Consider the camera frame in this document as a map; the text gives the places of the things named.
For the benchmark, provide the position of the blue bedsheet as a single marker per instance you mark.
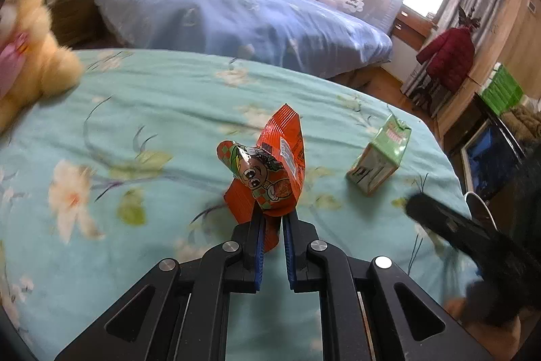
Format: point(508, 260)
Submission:
point(236, 22)

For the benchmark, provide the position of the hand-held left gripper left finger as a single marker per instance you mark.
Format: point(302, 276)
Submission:
point(258, 259)

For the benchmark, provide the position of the orange red snack packet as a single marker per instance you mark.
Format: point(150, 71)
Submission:
point(274, 158)

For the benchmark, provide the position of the wooden window desk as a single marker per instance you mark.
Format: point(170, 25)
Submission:
point(412, 27)

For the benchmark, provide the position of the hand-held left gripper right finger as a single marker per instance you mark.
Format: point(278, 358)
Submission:
point(289, 259)

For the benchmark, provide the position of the wooden nightstand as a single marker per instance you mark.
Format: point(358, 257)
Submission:
point(72, 18)

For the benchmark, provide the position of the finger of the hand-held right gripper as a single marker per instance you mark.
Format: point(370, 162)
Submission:
point(443, 221)

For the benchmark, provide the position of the dark wooden coat rack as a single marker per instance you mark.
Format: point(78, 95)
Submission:
point(469, 18)

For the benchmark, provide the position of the red padded jacket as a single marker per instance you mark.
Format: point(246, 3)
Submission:
point(448, 56)

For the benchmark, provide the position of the wooden wardrobe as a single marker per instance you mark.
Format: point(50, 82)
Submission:
point(515, 31)

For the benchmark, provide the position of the green drink carton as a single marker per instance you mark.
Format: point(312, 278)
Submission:
point(380, 158)

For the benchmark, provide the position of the green storage basket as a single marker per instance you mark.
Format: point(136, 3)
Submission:
point(503, 90)

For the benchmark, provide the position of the brown fuzzy cloth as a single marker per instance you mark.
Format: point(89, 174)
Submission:
point(524, 122)

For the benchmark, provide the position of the black trash can silver rim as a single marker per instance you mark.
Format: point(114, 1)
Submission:
point(486, 206)

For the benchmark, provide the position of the teal floral blanket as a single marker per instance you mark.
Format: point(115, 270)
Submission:
point(148, 132)

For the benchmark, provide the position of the beige teddy bear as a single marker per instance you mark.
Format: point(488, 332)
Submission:
point(34, 48)

